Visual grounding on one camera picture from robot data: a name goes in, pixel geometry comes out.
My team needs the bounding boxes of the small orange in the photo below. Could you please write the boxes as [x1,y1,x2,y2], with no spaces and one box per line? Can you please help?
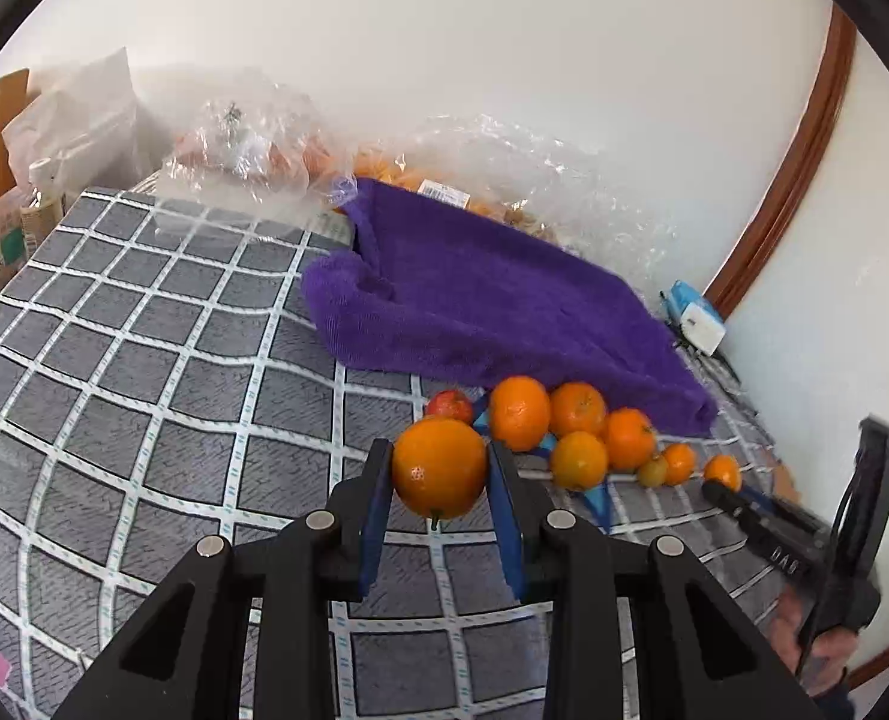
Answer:
[703,454,742,493]

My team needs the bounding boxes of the large orange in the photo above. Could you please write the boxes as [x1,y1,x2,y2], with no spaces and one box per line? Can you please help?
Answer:
[391,416,487,522]

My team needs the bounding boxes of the clear bag left fruits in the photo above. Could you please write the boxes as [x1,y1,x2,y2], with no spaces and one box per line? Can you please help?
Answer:
[157,83,357,226]

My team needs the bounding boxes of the person's right hand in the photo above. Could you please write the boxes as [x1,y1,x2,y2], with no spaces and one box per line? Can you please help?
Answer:
[768,589,858,697]

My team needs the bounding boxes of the small orange mandarin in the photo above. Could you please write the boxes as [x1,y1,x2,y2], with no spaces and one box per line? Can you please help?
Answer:
[661,444,696,486]

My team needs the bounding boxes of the small yellow-green fruit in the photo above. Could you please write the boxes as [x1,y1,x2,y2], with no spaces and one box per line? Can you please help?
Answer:
[636,455,668,489]

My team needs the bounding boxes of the orange right pile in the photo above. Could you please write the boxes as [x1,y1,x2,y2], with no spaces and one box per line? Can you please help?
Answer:
[605,408,656,473]

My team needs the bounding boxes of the blue star mat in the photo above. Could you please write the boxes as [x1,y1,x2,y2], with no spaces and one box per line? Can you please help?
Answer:
[472,394,614,533]

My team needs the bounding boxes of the orange front pile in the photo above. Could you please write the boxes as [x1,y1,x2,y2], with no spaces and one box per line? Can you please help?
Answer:
[549,431,609,493]

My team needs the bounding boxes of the blue white small box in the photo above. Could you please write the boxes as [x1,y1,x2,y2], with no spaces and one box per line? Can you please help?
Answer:
[662,280,726,356]

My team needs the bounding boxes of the orange behind pile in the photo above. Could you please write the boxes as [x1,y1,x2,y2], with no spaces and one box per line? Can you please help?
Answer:
[550,382,607,437]

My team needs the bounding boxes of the big orange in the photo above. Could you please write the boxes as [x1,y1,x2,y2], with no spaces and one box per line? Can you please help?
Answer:
[488,376,552,454]

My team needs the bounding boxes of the grey checked tablecloth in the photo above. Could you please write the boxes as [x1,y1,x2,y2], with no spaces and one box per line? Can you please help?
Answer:
[0,188,783,718]

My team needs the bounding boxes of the small red apple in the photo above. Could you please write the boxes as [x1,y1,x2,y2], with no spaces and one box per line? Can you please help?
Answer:
[425,388,476,424]

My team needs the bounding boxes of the purple fluffy towel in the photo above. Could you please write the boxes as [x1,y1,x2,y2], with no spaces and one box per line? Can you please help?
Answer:
[301,179,718,436]

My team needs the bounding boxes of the clear bag of mandarins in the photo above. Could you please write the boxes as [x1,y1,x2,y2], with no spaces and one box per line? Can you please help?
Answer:
[350,114,674,301]

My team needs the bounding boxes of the plastic bottle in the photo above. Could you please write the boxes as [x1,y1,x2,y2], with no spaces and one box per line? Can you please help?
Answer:
[20,158,64,255]

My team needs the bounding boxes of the white plastic bag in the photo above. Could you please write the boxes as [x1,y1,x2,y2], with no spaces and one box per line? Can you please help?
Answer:
[2,49,152,195]

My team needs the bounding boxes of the black cables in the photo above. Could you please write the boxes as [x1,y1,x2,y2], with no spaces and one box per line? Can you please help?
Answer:
[672,328,762,421]

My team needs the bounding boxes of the brown door frame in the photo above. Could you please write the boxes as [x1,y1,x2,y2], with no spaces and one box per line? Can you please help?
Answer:
[705,5,858,319]

